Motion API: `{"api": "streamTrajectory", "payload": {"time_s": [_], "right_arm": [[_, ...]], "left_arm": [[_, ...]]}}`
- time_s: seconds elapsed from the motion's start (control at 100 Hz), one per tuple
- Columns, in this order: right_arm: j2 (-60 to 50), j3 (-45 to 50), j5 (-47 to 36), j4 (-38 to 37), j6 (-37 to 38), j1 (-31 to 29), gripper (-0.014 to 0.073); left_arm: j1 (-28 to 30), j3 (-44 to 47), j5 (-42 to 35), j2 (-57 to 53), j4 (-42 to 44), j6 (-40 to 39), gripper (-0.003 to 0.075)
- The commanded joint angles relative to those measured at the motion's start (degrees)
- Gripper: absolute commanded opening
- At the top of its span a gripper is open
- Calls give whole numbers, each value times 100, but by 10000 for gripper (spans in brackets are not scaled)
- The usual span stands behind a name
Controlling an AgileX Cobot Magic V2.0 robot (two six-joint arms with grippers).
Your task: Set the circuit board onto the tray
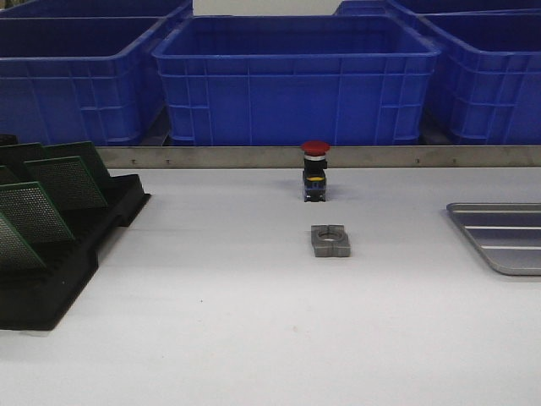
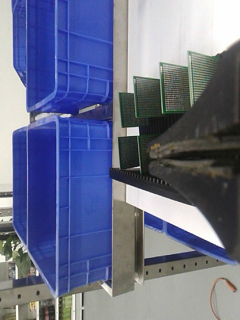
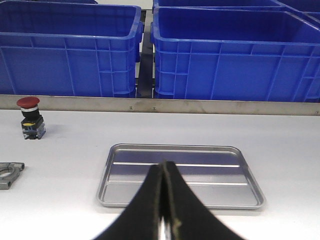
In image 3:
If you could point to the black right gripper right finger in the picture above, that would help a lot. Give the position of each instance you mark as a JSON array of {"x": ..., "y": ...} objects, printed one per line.
[{"x": 186, "y": 218}]

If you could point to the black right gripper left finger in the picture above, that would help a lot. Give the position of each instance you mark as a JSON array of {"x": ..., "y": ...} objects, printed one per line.
[{"x": 140, "y": 220}]

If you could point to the grey metal clamp block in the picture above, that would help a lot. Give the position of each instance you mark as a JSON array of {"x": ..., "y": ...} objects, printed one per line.
[{"x": 9, "y": 172}]

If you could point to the red emergency stop button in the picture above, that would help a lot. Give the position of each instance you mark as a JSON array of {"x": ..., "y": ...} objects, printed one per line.
[{"x": 33, "y": 126}]

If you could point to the blue plastic crate right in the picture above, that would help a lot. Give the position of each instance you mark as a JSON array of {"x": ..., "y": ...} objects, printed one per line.
[{"x": 238, "y": 55}]

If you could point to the blue plastic crate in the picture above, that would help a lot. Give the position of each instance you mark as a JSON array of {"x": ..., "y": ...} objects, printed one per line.
[
  {"x": 69, "y": 49},
  {"x": 238, "y": 55}
]

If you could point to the blue plastic crate centre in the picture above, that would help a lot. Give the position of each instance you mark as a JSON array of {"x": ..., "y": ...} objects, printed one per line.
[{"x": 69, "y": 49}]

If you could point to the blue crate far back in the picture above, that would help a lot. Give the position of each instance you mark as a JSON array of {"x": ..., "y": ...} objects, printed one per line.
[{"x": 268, "y": 5}]

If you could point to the blue crate far right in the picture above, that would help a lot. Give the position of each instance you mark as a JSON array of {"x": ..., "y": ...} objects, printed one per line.
[{"x": 308, "y": 10}]

